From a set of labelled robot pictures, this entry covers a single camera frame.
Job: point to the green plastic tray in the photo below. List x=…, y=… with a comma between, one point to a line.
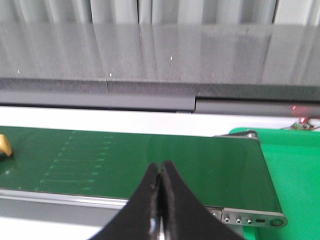
x=293, y=159

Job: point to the yellow push button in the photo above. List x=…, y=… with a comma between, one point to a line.
x=5, y=147

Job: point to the steel conveyor end bracket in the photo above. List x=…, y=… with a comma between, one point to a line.
x=243, y=217

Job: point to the grey stone countertop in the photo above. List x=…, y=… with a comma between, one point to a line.
x=252, y=62

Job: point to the green conveyor belt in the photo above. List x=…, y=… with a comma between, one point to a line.
x=222, y=171

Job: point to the small electronics board with wires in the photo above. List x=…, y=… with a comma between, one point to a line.
x=305, y=124

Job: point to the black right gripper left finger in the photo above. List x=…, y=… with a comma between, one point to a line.
x=138, y=219

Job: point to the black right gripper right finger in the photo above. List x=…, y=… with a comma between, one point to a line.
x=184, y=216

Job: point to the aluminium conveyor side rail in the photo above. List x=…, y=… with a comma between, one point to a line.
x=63, y=199

